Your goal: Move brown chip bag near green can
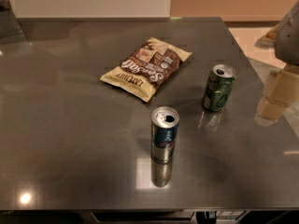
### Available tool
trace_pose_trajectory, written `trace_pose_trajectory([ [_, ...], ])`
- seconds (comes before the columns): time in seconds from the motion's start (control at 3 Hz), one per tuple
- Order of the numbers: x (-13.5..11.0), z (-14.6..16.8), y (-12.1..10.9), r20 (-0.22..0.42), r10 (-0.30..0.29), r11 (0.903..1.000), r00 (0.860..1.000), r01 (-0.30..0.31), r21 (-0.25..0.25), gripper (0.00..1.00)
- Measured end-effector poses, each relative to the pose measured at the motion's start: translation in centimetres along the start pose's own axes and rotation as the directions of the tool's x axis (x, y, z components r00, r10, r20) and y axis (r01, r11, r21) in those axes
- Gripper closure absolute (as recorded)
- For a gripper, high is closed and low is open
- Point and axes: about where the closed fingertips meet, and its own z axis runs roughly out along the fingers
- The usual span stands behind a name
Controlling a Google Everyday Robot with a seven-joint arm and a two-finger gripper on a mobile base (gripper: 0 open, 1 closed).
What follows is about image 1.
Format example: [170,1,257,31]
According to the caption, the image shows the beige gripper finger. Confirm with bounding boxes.
[263,64,299,107]
[254,97,285,127]

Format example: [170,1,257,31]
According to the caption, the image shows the brown chip bag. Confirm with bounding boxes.
[100,37,192,103]

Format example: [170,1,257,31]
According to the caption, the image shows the green soda can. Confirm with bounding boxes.
[202,64,235,112]

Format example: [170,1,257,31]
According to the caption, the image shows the blue silver energy drink can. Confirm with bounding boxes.
[151,106,179,163]

